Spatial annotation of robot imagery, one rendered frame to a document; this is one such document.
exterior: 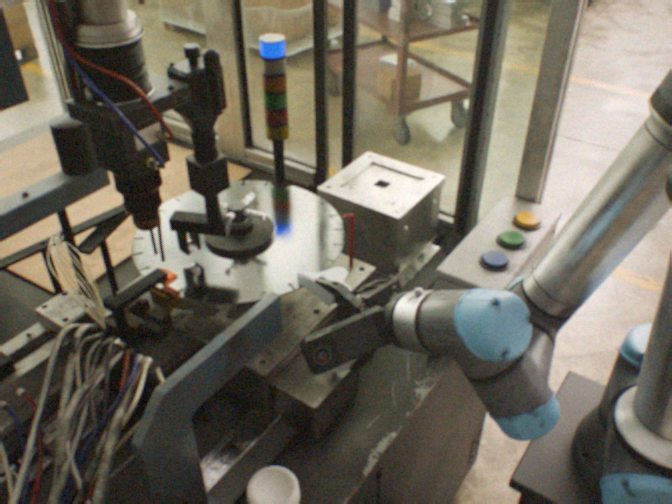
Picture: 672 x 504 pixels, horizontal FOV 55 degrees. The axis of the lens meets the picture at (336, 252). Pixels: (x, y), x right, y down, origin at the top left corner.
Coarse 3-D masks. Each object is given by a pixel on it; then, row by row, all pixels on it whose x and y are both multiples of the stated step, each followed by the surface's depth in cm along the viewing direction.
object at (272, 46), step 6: (264, 36) 114; (270, 36) 114; (276, 36) 114; (282, 36) 114; (264, 42) 112; (270, 42) 112; (276, 42) 112; (282, 42) 113; (264, 48) 113; (270, 48) 112; (276, 48) 113; (282, 48) 113; (264, 54) 113; (270, 54) 113; (276, 54) 113; (282, 54) 114
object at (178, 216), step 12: (216, 204) 89; (180, 216) 92; (192, 216) 92; (204, 216) 92; (216, 216) 90; (228, 216) 92; (180, 228) 92; (192, 228) 91; (204, 228) 91; (216, 228) 90; (228, 228) 91; (180, 240) 94
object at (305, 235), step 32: (192, 192) 112; (224, 192) 112; (256, 192) 112; (288, 192) 112; (288, 224) 104; (320, 224) 104; (160, 256) 97; (192, 256) 97; (224, 256) 97; (256, 256) 97; (288, 256) 97; (320, 256) 97; (192, 288) 91; (224, 288) 91; (256, 288) 91; (288, 288) 91
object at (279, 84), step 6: (264, 78) 116; (270, 78) 116; (276, 78) 116; (282, 78) 116; (264, 84) 117; (270, 84) 116; (276, 84) 116; (282, 84) 117; (264, 90) 118; (270, 90) 117; (276, 90) 117; (282, 90) 118
